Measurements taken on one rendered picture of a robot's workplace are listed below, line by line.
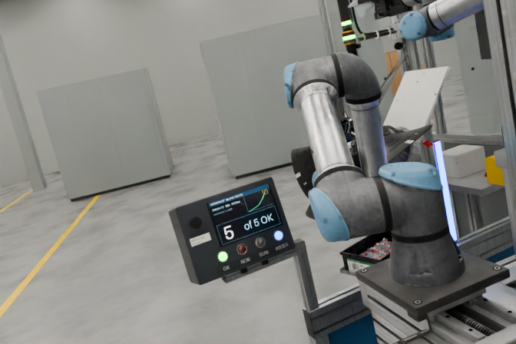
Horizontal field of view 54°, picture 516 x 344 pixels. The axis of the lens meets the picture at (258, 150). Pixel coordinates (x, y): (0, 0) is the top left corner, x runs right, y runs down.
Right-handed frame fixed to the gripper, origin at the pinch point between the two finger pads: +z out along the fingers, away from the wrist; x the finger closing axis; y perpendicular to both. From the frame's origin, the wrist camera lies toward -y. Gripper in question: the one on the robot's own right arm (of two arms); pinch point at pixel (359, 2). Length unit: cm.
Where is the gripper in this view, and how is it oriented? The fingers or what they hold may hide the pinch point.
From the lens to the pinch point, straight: 181.1
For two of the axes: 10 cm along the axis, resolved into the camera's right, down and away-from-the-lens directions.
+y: 2.2, 9.6, 1.6
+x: 8.1, -2.7, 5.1
